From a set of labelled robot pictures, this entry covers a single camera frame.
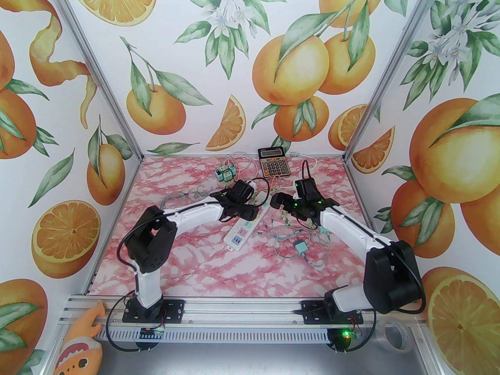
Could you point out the teal cube charger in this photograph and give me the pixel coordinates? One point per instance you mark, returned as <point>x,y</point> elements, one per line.
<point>300,247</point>
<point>222,176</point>

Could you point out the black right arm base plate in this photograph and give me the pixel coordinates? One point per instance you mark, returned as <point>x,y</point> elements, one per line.
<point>312,313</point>

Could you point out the black controller with LED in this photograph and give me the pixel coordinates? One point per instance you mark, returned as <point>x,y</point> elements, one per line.
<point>343,336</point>

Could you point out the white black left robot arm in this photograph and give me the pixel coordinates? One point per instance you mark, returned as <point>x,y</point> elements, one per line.
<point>148,240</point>

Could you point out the beige desk calculator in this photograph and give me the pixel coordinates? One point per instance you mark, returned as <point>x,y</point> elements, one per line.
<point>273,162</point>

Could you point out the aluminium frame rail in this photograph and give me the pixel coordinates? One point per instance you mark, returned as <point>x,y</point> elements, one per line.
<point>242,315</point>

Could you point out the small green circuit board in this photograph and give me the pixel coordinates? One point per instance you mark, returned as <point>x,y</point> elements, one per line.
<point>152,332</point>

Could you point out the clear tape roll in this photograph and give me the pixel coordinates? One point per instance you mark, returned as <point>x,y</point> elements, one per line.
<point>379,332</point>

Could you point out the orange plush fish toy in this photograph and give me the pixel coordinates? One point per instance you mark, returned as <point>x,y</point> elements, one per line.
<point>78,346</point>

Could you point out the aluminium frame post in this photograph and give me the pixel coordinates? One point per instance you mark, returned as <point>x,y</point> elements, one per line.
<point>97,76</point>
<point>390,61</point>

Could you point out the pale green cube charger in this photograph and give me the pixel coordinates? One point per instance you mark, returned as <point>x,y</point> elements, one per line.
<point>230,171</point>

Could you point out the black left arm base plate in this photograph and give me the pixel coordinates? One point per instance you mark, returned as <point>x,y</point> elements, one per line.
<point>175,311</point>

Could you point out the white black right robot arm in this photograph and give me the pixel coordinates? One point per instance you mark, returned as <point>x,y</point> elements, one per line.
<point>390,275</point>

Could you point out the white power strip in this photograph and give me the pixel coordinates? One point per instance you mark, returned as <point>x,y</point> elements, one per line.
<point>240,234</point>

